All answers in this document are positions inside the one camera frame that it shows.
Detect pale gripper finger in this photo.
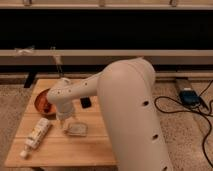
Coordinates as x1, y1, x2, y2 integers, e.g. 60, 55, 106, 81
59, 120, 65, 129

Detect white sponge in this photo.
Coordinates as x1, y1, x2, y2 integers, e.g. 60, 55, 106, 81
64, 122, 88, 137

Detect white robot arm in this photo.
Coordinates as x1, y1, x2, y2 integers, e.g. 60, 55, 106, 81
47, 58, 173, 171

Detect white tube bottle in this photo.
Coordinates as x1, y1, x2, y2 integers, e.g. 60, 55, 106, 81
20, 118, 51, 159

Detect orange bowl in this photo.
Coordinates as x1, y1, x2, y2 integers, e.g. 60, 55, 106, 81
34, 89, 55, 116

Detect small black block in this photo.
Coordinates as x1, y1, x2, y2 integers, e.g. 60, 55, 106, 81
80, 97, 91, 108

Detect wooden table board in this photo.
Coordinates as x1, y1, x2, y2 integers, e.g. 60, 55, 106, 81
5, 79, 116, 167

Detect blue device on floor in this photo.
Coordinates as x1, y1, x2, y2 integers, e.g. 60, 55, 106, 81
179, 89, 200, 106

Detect black cable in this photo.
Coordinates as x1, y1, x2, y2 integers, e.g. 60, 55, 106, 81
153, 79, 213, 168

